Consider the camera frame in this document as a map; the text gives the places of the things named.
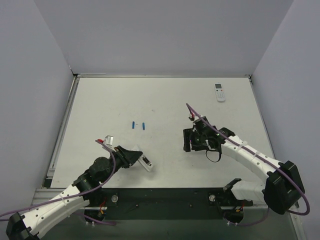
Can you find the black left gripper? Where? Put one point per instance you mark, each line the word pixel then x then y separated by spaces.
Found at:
pixel 122 158

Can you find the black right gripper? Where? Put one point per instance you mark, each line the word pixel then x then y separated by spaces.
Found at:
pixel 191 139

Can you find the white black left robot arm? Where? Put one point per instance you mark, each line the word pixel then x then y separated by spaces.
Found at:
pixel 85 190

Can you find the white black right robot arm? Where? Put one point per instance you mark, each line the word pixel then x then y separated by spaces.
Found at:
pixel 281 184

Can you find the small white remote control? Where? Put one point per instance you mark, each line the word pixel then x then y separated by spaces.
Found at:
pixel 219 93

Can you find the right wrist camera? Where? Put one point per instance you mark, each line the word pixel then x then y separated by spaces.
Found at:
pixel 195 118

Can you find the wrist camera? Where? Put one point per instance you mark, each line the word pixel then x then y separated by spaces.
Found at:
pixel 107 140
pixel 195 118

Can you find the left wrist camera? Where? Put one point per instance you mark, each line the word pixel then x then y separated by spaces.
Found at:
pixel 107 140

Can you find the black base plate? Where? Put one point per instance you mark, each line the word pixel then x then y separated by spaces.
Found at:
pixel 201 203

